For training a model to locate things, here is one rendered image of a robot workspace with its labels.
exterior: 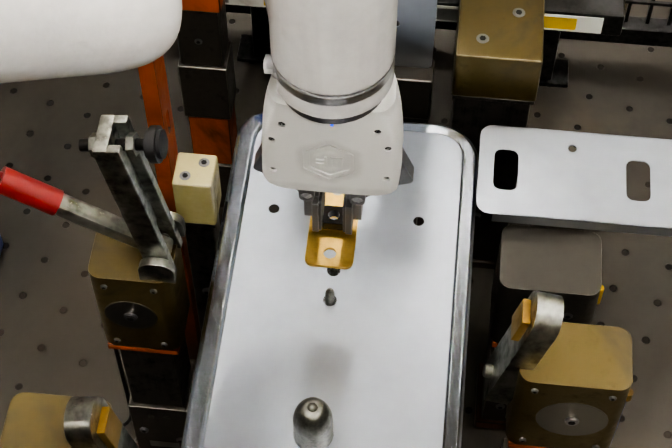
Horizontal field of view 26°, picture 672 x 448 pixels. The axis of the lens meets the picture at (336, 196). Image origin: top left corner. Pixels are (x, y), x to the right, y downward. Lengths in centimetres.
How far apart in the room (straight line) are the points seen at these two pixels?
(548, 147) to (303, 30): 49
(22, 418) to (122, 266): 16
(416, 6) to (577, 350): 36
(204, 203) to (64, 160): 49
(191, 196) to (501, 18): 34
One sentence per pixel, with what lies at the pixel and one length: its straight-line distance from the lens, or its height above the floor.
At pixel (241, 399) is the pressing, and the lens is 121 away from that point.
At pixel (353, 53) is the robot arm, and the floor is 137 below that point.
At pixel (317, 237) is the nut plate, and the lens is 114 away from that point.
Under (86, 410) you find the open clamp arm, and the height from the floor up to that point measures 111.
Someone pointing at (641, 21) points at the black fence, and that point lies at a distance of 179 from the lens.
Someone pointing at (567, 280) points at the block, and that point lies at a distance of 130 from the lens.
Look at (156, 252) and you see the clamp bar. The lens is 119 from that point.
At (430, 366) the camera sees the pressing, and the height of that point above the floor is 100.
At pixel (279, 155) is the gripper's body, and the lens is 104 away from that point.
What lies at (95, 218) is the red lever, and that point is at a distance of 119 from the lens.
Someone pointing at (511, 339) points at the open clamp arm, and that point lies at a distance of 115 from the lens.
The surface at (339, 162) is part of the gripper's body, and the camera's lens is 104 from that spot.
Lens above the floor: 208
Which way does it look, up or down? 55 degrees down
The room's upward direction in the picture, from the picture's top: straight up
